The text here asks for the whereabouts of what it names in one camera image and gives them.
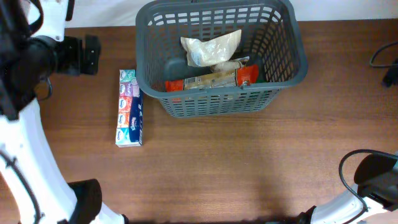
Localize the grey plastic basket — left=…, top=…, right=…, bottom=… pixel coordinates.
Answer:
left=136, top=0, right=308, bottom=118

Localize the orange pasta package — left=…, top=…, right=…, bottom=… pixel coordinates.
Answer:
left=165, top=65, right=259, bottom=92

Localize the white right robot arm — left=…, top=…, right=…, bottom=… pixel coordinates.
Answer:
left=295, top=149, right=397, bottom=224

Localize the Kleenex tissue multipack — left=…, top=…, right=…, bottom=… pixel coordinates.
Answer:
left=115, top=70, right=144, bottom=147

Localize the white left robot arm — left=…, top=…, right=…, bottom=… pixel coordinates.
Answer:
left=1, top=0, right=128, bottom=223

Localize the green round cup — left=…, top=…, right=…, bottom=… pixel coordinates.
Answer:
left=256, top=73, right=265, bottom=83

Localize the beige snack bag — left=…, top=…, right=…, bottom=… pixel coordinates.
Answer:
left=210, top=56, right=250, bottom=73
left=180, top=29, right=242, bottom=67

